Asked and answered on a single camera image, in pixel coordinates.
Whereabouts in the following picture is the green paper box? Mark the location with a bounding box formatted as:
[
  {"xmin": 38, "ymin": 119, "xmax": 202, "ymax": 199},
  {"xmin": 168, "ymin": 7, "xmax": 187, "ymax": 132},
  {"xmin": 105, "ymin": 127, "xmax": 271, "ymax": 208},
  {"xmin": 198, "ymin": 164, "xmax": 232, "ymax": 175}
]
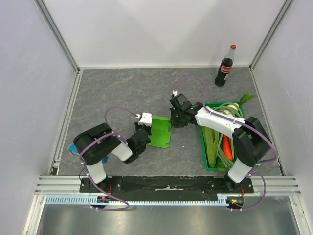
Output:
[{"xmin": 148, "ymin": 116, "xmax": 172, "ymax": 148}]

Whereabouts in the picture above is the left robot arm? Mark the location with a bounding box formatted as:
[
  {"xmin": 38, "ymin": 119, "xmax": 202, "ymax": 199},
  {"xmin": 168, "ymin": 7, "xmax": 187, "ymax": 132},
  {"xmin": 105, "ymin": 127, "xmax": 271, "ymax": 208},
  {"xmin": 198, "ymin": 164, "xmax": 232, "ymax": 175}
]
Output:
[{"xmin": 73, "ymin": 122, "xmax": 152, "ymax": 192}]

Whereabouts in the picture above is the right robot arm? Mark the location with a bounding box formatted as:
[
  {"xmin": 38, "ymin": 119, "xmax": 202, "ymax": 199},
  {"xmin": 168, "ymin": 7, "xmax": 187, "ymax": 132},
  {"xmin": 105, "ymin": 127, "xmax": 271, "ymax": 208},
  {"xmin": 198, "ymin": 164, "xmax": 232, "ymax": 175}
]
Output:
[{"xmin": 170, "ymin": 90, "xmax": 273, "ymax": 193}]

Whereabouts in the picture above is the blue small box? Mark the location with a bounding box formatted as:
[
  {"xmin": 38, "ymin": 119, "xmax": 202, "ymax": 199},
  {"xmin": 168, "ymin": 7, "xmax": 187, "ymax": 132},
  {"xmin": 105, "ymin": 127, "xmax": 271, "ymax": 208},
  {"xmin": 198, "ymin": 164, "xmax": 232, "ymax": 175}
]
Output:
[{"xmin": 68, "ymin": 143, "xmax": 108, "ymax": 164}]

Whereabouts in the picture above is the green long beans bundle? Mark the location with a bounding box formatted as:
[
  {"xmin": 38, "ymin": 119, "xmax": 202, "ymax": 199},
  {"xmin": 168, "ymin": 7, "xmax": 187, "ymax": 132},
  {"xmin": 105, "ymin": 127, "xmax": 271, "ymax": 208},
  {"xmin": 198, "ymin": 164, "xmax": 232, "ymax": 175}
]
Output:
[{"xmin": 202, "ymin": 102, "xmax": 244, "ymax": 171}]

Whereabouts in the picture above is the orange carrot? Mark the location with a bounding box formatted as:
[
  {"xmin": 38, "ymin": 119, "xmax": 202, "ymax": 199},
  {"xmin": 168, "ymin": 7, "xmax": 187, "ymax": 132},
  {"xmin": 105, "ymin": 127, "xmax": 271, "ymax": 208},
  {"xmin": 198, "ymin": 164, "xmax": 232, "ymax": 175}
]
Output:
[{"xmin": 222, "ymin": 135, "xmax": 233, "ymax": 161}]

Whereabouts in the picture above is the green plastic tray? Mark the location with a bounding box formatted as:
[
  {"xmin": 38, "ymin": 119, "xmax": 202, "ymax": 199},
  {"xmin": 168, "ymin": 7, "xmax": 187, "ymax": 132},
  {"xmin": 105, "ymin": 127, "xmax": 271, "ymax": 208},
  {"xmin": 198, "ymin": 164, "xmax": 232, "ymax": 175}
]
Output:
[{"xmin": 200, "ymin": 101, "xmax": 245, "ymax": 172}]

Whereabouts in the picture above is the cola glass bottle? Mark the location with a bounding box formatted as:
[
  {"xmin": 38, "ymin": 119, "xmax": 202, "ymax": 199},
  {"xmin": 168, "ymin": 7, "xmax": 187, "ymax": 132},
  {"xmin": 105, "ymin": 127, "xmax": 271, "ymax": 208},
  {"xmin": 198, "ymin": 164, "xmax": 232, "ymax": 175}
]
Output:
[{"xmin": 214, "ymin": 44, "xmax": 237, "ymax": 87}]

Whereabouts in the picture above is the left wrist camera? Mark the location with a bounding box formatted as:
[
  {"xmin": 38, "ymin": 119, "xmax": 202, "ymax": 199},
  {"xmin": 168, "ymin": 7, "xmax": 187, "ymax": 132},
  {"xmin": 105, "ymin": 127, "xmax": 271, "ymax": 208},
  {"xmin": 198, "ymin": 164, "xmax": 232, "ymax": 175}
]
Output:
[{"xmin": 136, "ymin": 112, "xmax": 153, "ymax": 127}]

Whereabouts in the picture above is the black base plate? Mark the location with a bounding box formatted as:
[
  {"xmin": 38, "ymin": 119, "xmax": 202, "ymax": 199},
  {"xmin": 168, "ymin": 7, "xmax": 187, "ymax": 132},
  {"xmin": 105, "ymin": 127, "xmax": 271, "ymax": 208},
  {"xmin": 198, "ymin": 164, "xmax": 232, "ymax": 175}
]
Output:
[{"xmin": 79, "ymin": 175, "xmax": 255, "ymax": 202}]

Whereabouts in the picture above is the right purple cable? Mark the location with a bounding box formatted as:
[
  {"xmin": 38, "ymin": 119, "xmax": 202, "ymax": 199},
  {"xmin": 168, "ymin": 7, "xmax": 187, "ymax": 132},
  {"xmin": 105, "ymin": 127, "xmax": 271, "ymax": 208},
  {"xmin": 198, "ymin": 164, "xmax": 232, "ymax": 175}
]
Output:
[{"xmin": 174, "ymin": 77, "xmax": 279, "ymax": 211}]

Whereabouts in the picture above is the grey cable duct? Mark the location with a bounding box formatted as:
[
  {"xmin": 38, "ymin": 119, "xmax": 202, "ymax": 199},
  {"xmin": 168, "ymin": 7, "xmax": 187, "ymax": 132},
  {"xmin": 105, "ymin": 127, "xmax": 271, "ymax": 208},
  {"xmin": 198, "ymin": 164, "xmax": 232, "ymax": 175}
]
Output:
[{"xmin": 45, "ymin": 195, "xmax": 229, "ymax": 206}]

